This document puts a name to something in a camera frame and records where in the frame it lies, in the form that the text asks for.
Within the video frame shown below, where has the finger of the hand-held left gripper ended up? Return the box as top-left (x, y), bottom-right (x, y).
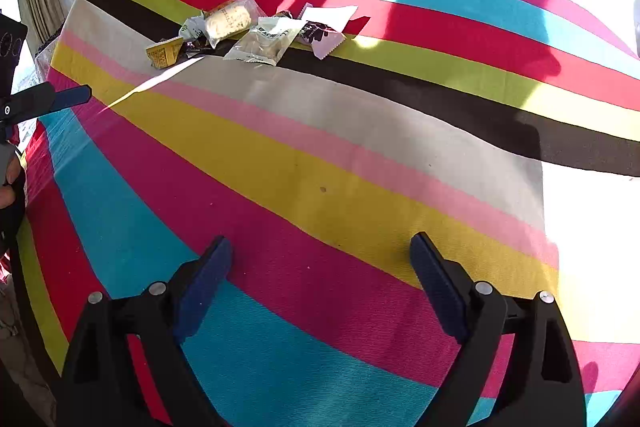
top-left (0, 82), bottom-right (93, 128)

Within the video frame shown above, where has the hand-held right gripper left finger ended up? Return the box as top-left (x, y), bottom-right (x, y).
top-left (56, 235), bottom-right (233, 427)

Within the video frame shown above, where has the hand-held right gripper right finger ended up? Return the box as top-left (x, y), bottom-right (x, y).
top-left (409, 232), bottom-right (587, 427)

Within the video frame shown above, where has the small yellow snack packet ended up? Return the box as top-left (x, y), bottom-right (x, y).
top-left (145, 35), bottom-right (186, 70)

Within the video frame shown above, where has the dark brown snack packet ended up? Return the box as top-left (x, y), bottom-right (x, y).
top-left (184, 38), bottom-right (217, 58)

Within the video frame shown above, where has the small white and green packet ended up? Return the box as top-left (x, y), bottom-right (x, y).
top-left (178, 16), bottom-right (208, 41)

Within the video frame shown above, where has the clear packet with cream cake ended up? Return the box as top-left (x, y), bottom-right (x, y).
top-left (202, 0), bottom-right (267, 49)

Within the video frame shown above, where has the clear packet with white pastry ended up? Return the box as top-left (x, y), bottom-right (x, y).
top-left (223, 16), bottom-right (307, 67)

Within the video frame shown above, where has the pale purple snack packet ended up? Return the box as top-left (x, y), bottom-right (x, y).
top-left (294, 3), bottom-right (359, 60)

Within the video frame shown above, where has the person's left hand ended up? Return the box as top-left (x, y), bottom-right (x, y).
top-left (0, 161), bottom-right (26, 210)

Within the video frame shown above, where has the multicolour striped cloth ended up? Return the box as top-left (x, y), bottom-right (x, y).
top-left (17, 0), bottom-right (640, 427)

